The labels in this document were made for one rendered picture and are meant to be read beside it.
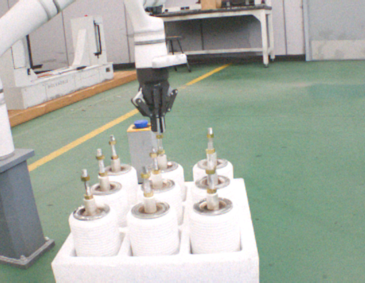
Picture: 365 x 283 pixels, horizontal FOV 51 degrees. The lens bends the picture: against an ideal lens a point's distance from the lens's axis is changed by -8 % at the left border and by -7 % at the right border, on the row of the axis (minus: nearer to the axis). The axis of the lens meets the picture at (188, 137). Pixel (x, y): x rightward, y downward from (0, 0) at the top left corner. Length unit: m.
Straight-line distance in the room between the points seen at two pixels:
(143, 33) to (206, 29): 5.03
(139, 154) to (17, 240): 0.42
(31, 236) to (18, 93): 2.30
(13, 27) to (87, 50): 3.38
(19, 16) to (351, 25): 4.98
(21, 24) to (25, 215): 0.51
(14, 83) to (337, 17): 4.10
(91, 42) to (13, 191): 3.44
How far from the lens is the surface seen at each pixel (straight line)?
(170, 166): 0.99
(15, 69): 3.39
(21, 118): 3.22
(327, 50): 5.67
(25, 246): 1.17
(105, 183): 0.89
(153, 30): 0.90
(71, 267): 0.79
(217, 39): 5.88
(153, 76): 0.91
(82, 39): 4.43
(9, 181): 1.09
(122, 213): 0.89
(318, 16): 5.66
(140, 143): 1.13
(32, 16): 1.09
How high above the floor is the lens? 0.58
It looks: 16 degrees down
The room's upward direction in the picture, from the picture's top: 5 degrees counter-clockwise
